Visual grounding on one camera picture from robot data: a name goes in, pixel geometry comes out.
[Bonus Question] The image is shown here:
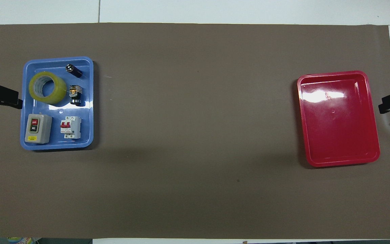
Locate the clear yellowish tape roll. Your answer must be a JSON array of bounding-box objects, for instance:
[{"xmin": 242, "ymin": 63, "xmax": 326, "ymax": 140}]
[{"xmin": 28, "ymin": 72, "xmax": 67, "ymax": 105}]

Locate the white red circuit breaker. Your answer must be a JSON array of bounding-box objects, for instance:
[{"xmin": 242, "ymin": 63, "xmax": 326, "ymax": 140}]
[{"xmin": 60, "ymin": 116, "xmax": 82, "ymax": 139}]

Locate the grey on-off switch box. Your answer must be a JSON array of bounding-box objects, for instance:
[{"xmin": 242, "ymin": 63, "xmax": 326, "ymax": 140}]
[{"xmin": 24, "ymin": 114, "xmax": 52, "ymax": 144}]

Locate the red plastic tray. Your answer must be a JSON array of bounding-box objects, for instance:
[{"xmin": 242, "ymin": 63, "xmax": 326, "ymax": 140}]
[{"xmin": 297, "ymin": 70, "xmax": 381, "ymax": 168}]

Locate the blue plastic tray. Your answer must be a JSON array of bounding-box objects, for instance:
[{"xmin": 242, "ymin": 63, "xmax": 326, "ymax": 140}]
[{"xmin": 20, "ymin": 56, "xmax": 94, "ymax": 150}]

